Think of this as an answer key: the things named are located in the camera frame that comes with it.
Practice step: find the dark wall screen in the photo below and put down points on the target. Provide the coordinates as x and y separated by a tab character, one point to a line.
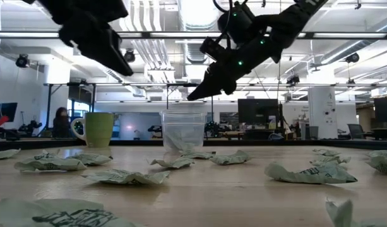
7	108

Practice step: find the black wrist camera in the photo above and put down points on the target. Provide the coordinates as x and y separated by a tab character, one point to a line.
212	48
111	9

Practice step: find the black computer monitor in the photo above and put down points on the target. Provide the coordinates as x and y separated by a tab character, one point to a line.
258	110

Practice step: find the black ceiling spotlight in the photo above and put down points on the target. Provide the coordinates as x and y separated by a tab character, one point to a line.
352	57
129	56
293	79
22	60

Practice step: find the black monitor back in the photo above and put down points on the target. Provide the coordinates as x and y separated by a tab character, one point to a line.
385	110

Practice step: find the black metal table frame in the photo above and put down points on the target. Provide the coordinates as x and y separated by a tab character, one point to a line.
38	144

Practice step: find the black background workstation frame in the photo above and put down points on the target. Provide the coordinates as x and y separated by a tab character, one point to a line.
49	104

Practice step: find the grey office chair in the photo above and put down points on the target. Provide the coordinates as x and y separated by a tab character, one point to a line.
355	129

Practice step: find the white building column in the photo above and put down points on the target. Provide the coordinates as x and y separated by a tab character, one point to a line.
321	110

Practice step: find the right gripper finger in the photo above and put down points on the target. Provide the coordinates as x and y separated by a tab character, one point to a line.
215	85

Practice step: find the green white stevia packet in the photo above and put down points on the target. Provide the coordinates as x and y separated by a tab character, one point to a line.
231	158
341	214
127	177
384	165
330	160
3	154
49	164
382	153
92	159
180	143
174	163
54	214
310	175
327	152
198	155

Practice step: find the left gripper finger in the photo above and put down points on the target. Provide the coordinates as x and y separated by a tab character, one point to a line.
122	47
108	53

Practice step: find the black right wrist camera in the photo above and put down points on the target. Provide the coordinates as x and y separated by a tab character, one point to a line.
212	48

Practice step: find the person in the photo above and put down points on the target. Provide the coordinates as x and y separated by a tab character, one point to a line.
61	123

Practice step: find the black background robot arm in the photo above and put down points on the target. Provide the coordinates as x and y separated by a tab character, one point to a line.
30	126

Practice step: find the silver ventilation duct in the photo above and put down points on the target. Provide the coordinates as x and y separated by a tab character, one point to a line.
198	15

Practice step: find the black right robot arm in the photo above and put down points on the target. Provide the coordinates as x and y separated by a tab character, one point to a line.
291	22

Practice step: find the green ceramic mug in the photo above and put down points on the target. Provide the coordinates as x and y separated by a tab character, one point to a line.
98	129

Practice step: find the clear plastic cup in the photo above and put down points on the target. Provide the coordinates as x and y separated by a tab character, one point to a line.
168	126

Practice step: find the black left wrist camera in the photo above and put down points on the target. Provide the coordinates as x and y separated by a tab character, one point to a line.
111	9

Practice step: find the red black background robot arm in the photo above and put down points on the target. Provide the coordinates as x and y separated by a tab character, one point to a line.
3	132

